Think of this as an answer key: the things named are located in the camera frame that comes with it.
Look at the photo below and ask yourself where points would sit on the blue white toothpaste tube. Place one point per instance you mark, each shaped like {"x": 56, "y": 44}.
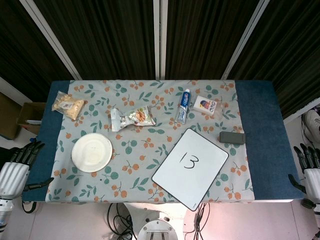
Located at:
{"x": 183, "y": 105}

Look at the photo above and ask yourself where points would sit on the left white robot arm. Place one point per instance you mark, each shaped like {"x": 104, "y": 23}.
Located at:
{"x": 4, "y": 212}

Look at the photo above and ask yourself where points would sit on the white black sneaker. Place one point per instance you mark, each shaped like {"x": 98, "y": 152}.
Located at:
{"x": 30, "y": 207}

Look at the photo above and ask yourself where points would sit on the white grey sneaker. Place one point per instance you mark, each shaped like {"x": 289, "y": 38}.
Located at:
{"x": 312, "y": 122}

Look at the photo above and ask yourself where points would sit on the white board with black rim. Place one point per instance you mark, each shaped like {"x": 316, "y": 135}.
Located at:
{"x": 195, "y": 180}

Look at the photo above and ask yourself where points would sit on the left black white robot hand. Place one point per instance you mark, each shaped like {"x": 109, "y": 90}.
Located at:
{"x": 13, "y": 177}

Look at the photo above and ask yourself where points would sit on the grey board eraser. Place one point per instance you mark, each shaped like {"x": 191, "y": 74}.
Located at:
{"x": 232, "y": 137}

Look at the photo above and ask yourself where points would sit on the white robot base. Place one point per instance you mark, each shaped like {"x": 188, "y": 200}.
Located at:
{"x": 157, "y": 225}

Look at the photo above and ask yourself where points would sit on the black ribbed partition panel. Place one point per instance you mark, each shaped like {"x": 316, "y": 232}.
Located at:
{"x": 207, "y": 37}
{"x": 22, "y": 50}
{"x": 105, "y": 37}
{"x": 292, "y": 50}

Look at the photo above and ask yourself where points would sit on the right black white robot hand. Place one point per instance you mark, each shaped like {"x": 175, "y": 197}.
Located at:
{"x": 312, "y": 180}

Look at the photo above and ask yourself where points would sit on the white partition frame post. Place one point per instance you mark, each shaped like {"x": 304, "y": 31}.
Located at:
{"x": 245, "y": 40}
{"x": 160, "y": 37}
{"x": 52, "y": 40}

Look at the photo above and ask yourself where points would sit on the clear bag of nuts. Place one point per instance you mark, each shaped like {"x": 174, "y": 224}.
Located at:
{"x": 70, "y": 106}

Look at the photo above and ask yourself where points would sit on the brown cardboard box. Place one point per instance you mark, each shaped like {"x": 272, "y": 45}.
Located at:
{"x": 10, "y": 117}

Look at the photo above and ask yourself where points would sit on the floral patterned tablecloth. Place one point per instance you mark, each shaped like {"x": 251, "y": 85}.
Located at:
{"x": 150, "y": 115}

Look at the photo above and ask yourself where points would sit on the white round plate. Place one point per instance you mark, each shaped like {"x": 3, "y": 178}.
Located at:
{"x": 91, "y": 152}

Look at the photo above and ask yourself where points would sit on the silver green snack packet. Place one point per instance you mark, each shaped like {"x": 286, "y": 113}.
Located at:
{"x": 135, "y": 118}

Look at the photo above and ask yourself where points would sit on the blue felt table cover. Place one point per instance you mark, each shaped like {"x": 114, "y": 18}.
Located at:
{"x": 267, "y": 140}

